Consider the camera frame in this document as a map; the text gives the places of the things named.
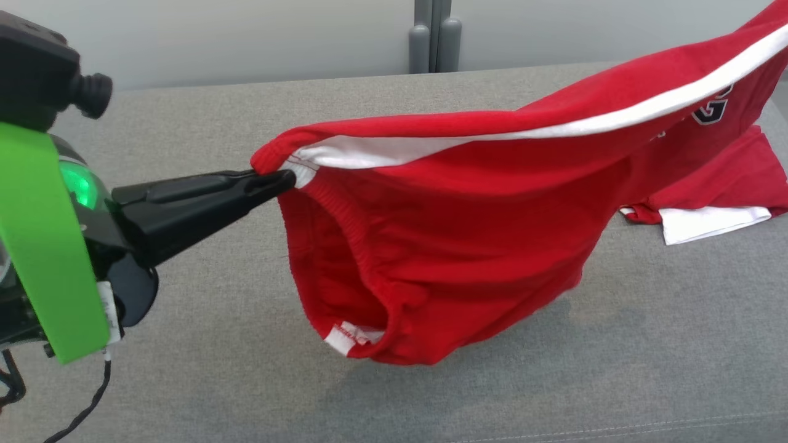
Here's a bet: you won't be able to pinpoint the grey partition post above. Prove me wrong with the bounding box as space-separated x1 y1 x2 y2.
408 0 463 75

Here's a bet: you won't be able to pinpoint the red Bulls 23 jersey shirt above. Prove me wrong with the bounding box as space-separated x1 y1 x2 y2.
618 125 788 247

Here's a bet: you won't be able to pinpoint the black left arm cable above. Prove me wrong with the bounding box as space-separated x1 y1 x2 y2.
0 349 113 443

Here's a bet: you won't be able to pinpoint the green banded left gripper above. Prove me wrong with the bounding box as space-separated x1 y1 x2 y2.
0 121 298 365

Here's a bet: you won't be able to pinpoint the red shorts with white stripe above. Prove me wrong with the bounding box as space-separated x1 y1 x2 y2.
251 0 788 367

